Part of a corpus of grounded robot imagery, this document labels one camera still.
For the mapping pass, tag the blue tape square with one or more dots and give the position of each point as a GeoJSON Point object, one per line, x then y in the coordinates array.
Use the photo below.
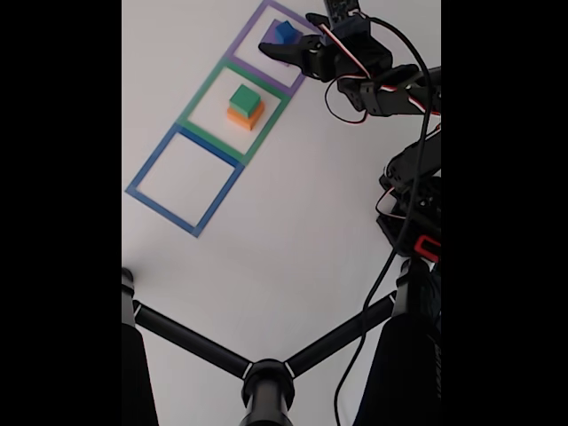
{"type": "Point", "coordinates": [146, 166]}

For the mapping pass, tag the purple tape square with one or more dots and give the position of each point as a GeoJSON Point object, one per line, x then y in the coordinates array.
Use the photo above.
{"type": "Point", "coordinates": [242, 40]}

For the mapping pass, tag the green cube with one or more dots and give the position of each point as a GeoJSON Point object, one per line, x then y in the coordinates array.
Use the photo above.
{"type": "Point", "coordinates": [244, 100]}

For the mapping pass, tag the small blue cube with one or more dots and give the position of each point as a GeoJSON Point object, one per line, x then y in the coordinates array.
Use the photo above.
{"type": "Point", "coordinates": [285, 32]}

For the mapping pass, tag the gripper camera board, blue mount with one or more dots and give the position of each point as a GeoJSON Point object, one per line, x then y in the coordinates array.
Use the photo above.
{"type": "Point", "coordinates": [344, 13]}

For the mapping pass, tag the black tripod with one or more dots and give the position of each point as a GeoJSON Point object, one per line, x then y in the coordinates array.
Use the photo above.
{"type": "Point", "coordinates": [266, 390]}

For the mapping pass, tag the red clamp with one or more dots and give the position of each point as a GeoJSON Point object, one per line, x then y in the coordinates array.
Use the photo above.
{"type": "Point", "coordinates": [427, 247]}

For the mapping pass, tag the purple cube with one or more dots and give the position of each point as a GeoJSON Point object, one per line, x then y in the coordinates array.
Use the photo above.
{"type": "Point", "coordinates": [268, 35]}

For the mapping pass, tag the orange cube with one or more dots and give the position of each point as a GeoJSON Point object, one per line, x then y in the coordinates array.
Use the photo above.
{"type": "Point", "coordinates": [244, 119]}

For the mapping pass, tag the green tape square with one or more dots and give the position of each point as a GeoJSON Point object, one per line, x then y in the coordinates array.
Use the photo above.
{"type": "Point", "coordinates": [199, 93]}

